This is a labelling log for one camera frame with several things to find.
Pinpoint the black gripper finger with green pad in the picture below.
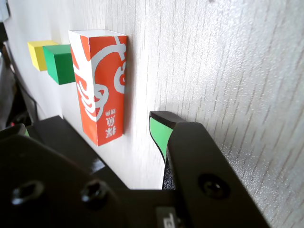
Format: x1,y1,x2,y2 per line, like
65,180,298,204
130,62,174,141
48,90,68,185
148,110,272,228

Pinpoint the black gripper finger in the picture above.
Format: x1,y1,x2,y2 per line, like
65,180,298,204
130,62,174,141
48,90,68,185
0,123,130,228

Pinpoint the red white carton box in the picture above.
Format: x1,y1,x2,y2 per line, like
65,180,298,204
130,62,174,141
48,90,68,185
68,29,128,147

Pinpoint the green wooden cube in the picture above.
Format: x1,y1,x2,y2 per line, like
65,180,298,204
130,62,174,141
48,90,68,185
42,44,76,86

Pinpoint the yellow wooden cube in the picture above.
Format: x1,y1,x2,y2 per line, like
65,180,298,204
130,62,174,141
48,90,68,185
27,39,59,72

